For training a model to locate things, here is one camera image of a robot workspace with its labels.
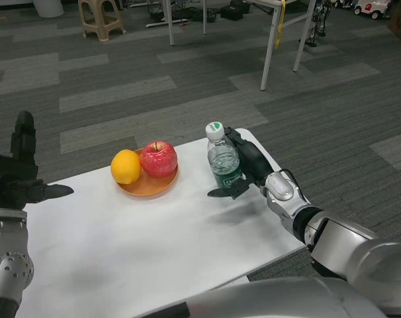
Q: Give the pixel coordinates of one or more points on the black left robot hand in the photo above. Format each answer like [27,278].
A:
[8,179]

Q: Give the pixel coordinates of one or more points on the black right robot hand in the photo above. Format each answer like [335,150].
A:
[255,164]

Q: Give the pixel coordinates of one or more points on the clear plastic water bottle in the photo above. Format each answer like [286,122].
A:
[225,165]

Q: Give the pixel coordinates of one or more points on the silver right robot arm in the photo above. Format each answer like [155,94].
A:
[339,238]

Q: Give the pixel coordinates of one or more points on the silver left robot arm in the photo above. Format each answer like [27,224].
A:
[8,265]

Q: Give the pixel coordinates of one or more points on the red apple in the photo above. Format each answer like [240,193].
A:
[159,160]

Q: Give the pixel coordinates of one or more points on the orange round plate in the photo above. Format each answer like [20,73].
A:
[147,190]

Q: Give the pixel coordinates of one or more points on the yellow lemon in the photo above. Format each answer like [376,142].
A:
[125,167]

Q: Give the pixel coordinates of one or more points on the white table with legs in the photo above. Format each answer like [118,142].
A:
[269,43]

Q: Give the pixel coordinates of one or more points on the silver robot chest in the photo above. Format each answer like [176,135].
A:
[253,298]

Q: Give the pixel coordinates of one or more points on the yellow tape measure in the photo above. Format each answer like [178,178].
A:
[280,23]

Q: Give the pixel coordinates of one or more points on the silver humanoid robot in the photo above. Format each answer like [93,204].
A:
[314,28]

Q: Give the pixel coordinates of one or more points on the black floor box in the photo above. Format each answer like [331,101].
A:
[235,10]

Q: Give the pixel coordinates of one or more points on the black floor power equipment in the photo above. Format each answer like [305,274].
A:
[202,15]

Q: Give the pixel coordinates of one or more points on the white standing desk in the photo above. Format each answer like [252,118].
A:
[164,24]

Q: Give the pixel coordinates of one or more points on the white plant pot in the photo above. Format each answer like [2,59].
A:
[50,7]

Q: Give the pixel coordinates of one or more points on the small white toy car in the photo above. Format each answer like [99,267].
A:
[338,2]

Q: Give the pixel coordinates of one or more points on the beige plastic stool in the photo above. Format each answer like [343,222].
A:
[103,23]

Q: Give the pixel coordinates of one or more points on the large white toy car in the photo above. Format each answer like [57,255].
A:
[372,6]

